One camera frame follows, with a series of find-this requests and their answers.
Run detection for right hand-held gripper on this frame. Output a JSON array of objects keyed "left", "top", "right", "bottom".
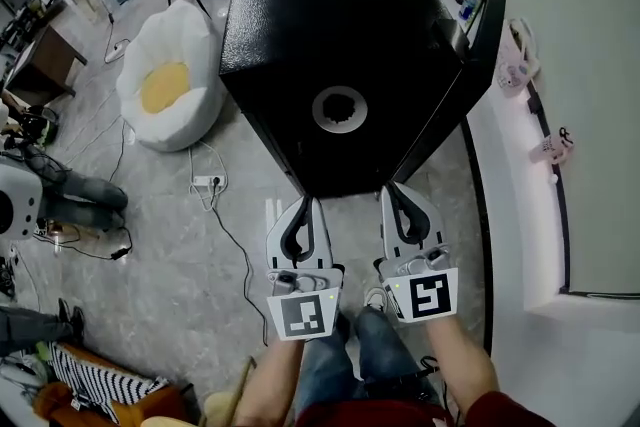
[{"left": 373, "top": 182, "right": 459, "bottom": 324}]

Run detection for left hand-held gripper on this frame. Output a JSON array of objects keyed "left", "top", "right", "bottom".
[{"left": 266, "top": 196, "right": 346, "bottom": 341}]

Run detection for person's left forearm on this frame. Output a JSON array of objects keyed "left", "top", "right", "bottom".
[{"left": 234, "top": 337, "right": 306, "bottom": 427}]

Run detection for person's right forearm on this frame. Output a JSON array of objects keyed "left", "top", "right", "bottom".
[{"left": 427, "top": 314, "right": 501, "bottom": 419}]

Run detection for person's white shoe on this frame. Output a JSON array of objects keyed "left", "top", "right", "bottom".
[{"left": 363, "top": 287, "right": 389, "bottom": 314}]

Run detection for white curved ledge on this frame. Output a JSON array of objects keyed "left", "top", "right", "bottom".
[{"left": 434, "top": 0, "right": 571, "bottom": 311}]

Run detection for white power strip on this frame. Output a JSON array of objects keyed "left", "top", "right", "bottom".
[
  {"left": 104, "top": 39, "right": 131, "bottom": 64},
  {"left": 192, "top": 174, "right": 229, "bottom": 190}
]

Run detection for person's blue jeans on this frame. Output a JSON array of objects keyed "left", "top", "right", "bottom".
[{"left": 294, "top": 304, "right": 441, "bottom": 421}]

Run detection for wooden chair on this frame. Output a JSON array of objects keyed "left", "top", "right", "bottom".
[{"left": 199, "top": 354, "right": 259, "bottom": 427}]

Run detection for white flower-shaped beanbag chair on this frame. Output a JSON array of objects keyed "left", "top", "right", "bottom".
[{"left": 115, "top": 0, "right": 226, "bottom": 153}]

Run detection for person's red shirt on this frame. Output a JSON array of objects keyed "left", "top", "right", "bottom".
[{"left": 294, "top": 389, "right": 566, "bottom": 427}]

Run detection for pink shopping bag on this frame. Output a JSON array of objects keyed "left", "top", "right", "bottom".
[{"left": 494, "top": 18, "right": 541, "bottom": 97}]

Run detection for orange sofa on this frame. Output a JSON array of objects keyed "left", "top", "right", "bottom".
[{"left": 32, "top": 344, "right": 186, "bottom": 427}]

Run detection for row of drink bottles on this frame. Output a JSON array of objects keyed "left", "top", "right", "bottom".
[{"left": 457, "top": 0, "right": 484, "bottom": 24}]

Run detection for black-white striped cloth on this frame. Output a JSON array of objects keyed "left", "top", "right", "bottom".
[{"left": 47, "top": 342, "right": 169, "bottom": 419}]

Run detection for white round-window backpack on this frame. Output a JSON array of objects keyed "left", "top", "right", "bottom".
[{"left": 0, "top": 163, "right": 44, "bottom": 241}]

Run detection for brown wooden desk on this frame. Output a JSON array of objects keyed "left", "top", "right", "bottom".
[{"left": 2, "top": 22, "right": 89, "bottom": 106}]

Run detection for long black cable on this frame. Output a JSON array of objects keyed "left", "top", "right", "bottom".
[{"left": 212, "top": 187, "right": 271, "bottom": 346}]

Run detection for black power adapter cable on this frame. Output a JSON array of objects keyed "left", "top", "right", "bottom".
[{"left": 32, "top": 224, "right": 134, "bottom": 261}]

